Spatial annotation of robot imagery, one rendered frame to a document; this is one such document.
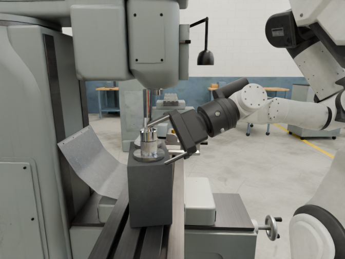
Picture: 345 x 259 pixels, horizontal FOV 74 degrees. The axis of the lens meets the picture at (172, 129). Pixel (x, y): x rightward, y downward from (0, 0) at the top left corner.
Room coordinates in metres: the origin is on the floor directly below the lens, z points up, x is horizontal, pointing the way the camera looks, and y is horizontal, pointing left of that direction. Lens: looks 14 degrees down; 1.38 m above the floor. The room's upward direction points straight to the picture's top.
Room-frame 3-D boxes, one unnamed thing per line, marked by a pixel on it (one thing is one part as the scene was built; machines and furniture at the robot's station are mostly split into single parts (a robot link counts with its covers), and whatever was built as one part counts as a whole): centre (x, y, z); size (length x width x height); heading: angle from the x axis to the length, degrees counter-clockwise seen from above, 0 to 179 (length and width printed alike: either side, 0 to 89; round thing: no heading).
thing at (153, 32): (0.96, 0.07, 1.47); 0.21 x 0.19 x 0.32; 178
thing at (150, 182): (0.66, 0.07, 1.05); 0.22 x 0.12 x 0.20; 8
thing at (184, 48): (0.96, -0.05, 1.45); 0.04 x 0.04 x 0.21; 88
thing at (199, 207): (0.96, 0.06, 0.81); 0.50 x 0.35 x 0.12; 88
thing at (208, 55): (1.00, -0.14, 1.43); 0.07 x 0.07 x 0.06
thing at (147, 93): (0.62, 0.07, 1.27); 0.03 x 0.03 x 0.11
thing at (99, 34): (0.97, 0.26, 1.47); 0.24 x 0.19 x 0.26; 178
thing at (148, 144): (0.62, 0.07, 1.18); 0.05 x 0.05 x 0.06
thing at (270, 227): (0.94, -0.44, 0.65); 0.16 x 0.12 x 0.12; 88
